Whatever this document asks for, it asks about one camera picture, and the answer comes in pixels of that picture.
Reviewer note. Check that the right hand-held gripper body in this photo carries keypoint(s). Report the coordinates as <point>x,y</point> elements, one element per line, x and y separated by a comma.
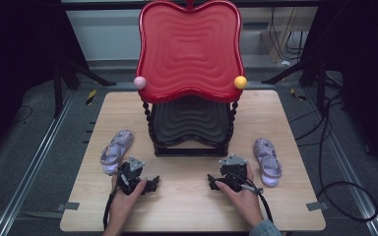
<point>233,172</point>

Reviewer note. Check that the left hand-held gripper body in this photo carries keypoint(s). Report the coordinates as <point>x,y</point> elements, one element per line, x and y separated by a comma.
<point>130,173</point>

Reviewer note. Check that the purple child sandal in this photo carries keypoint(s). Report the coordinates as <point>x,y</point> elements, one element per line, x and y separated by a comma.
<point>266,154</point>
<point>119,141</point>

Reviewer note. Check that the red and black two-tier rack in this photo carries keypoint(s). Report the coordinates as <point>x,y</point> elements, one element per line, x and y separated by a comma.
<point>190,49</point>

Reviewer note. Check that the person's left hand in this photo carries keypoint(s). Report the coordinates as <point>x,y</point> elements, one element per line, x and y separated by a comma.
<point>124,205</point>

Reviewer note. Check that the person's right hand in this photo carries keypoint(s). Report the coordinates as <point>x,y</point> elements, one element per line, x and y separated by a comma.
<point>244,203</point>

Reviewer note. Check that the silver plug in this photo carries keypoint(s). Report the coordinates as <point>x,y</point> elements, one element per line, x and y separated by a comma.
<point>251,188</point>
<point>124,179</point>

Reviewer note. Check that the grey tape strip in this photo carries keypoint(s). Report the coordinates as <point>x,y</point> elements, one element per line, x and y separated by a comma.
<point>317,206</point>
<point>69,206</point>

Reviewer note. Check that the yellow and black tape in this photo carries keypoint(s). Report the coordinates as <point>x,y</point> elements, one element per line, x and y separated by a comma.
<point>91,97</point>
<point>298,95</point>

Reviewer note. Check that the black tripod stand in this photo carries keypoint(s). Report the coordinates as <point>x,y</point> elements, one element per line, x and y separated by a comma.
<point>58,88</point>
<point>321,85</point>

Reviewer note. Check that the small white plug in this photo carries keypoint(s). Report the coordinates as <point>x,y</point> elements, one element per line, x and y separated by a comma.
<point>285,62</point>

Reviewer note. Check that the beige cabinet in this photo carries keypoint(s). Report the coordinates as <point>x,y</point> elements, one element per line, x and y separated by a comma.
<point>270,46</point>

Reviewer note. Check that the metal floor rail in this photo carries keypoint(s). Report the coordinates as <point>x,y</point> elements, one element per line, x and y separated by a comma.
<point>351,183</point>
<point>29,172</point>

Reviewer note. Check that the white wall panel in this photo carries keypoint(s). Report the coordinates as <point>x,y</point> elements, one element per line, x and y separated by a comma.
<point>105,36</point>

